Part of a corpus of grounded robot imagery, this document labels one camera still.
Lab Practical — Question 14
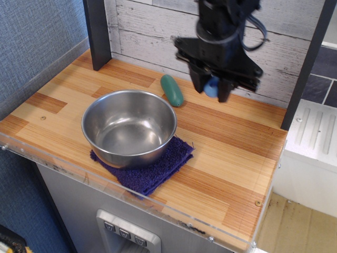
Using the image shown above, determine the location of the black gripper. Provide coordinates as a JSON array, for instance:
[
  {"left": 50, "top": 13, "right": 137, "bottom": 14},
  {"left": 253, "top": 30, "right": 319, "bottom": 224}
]
[{"left": 174, "top": 28, "right": 263, "bottom": 103}]

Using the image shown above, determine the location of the blue and grey spoon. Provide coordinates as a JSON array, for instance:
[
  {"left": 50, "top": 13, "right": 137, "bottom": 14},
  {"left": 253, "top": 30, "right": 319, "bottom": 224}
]
[{"left": 203, "top": 76, "right": 219, "bottom": 98}]

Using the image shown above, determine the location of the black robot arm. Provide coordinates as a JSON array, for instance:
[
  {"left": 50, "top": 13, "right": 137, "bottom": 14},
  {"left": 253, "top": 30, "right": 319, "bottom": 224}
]
[{"left": 174, "top": 1, "right": 267, "bottom": 103}]

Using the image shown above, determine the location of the stainless steel bowl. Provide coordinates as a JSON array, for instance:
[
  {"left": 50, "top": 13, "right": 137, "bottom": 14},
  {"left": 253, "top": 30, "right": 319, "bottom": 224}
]
[{"left": 81, "top": 90, "right": 177, "bottom": 169}]

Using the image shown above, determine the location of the green oblong toy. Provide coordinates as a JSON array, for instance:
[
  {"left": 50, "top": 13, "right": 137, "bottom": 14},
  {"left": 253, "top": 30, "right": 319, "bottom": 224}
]
[{"left": 160, "top": 74, "right": 184, "bottom": 107}]

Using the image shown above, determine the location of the white ridged appliance top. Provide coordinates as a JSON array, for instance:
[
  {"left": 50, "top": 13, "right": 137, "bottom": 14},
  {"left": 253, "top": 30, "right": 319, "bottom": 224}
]
[{"left": 284, "top": 99, "right": 336, "bottom": 173}]

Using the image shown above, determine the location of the purple folded cloth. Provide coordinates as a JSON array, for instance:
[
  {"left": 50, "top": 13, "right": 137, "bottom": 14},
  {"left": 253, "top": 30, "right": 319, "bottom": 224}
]
[{"left": 90, "top": 137, "right": 194, "bottom": 199}]

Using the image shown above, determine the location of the clear acrylic edge guard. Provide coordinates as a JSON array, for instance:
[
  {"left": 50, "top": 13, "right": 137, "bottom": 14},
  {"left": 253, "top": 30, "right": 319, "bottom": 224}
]
[{"left": 1, "top": 134, "right": 276, "bottom": 252}]

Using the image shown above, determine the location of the silver dispenser panel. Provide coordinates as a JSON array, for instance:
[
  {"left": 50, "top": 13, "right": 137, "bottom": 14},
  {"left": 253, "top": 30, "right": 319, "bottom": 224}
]
[{"left": 96, "top": 209, "right": 162, "bottom": 253}]

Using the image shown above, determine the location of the yellow and black object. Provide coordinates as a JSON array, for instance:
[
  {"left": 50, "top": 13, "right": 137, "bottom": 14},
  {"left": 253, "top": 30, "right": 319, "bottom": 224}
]
[{"left": 1, "top": 233, "right": 32, "bottom": 253}]

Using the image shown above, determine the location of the dark grey right post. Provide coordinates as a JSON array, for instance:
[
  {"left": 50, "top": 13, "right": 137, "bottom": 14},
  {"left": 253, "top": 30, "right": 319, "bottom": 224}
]
[{"left": 281, "top": 0, "right": 336, "bottom": 131}]

